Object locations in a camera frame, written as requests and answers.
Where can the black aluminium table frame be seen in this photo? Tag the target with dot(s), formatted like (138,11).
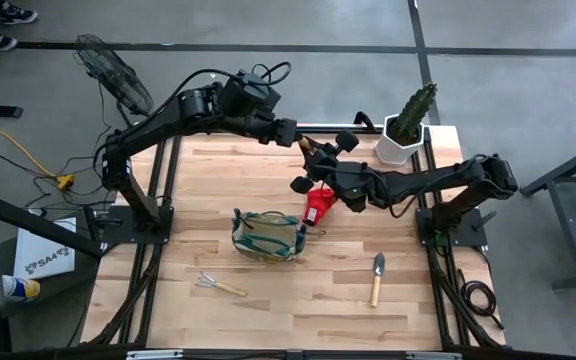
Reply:
(323,131)

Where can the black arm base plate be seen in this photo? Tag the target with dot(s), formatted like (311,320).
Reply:
(468,235)
(118,232)

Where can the white plant pot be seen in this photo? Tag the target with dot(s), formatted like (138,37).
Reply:
(390,152)

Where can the black metal stand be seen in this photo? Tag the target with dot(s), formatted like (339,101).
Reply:
(43,227)

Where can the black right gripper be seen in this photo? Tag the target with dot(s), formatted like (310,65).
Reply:
(328,165)

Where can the white printed box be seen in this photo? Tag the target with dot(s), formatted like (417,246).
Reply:
(43,260)

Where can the black metal table frame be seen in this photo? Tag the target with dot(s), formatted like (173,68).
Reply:
(563,210)

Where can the green cactus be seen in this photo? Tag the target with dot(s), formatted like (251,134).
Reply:
(413,112)

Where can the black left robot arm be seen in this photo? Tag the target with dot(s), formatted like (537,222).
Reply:
(168,127)

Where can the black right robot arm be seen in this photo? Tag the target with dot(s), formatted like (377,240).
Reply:
(418,182)

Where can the black floor fan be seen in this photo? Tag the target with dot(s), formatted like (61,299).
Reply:
(118,80)

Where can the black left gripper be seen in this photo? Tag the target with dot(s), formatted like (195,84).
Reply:
(284,133)

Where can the beige green-trimmed gardening bag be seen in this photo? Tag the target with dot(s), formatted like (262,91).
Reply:
(263,245)

